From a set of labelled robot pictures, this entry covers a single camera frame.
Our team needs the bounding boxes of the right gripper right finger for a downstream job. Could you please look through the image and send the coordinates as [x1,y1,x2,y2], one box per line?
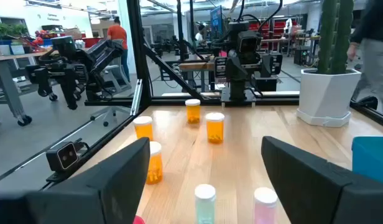
[261,136,383,224]

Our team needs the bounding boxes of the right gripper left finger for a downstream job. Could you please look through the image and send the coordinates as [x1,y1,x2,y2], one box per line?
[0,137,151,224]

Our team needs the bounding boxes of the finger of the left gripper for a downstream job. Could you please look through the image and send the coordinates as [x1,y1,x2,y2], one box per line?
[225,57,252,84]
[260,53,275,78]

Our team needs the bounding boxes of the pink pill bottle white cap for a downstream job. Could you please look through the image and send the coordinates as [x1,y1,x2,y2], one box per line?
[253,187,279,224]

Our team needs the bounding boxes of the orange pill bottle white cap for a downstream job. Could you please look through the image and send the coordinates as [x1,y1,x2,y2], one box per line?
[185,98,201,125]
[132,116,154,141]
[146,141,164,185]
[205,112,226,145]

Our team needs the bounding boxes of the teal pill bottle white cap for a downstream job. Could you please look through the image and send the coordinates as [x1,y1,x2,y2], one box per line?
[194,184,216,224]

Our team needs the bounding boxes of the blue plastic bin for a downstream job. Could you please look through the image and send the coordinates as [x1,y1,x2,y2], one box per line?
[351,136,383,187]

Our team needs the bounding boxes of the wooden workbench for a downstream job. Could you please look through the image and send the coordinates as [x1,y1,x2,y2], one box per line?
[178,60,216,93]

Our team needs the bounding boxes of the person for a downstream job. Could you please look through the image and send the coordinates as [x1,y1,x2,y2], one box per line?
[106,17,131,82]
[194,24,208,44]
[346,0,383,118]

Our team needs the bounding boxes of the red storage shelving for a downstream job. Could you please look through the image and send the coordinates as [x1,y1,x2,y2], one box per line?
[249,18,300,52]

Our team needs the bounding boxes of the blue screen monitor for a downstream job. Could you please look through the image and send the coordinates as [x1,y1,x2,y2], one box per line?
[210,5,224,40]

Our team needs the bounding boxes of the white faceted plant pot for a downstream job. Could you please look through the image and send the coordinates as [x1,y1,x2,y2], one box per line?
[296,68,362,128]

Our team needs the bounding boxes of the green cactus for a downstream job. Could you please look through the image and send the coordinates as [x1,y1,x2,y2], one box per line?
[316,0,355,75]

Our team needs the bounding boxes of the grey office chair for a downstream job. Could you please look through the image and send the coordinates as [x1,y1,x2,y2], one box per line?
[90,63,132,128]

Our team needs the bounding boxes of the grey-legged wooden table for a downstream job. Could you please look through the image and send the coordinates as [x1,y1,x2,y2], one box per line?
[0,49,54,127]

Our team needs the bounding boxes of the green potted plants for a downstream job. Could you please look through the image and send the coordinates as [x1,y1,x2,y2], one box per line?
[0,22,29,40]

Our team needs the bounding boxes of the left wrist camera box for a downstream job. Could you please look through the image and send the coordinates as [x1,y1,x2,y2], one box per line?
[236,30,262,58]

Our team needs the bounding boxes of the black table-level camera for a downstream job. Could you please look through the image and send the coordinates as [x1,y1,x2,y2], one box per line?
[45,141,90,183]

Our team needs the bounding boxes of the black aluminium table frame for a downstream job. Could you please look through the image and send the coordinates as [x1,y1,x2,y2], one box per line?
[0,0,383,192]

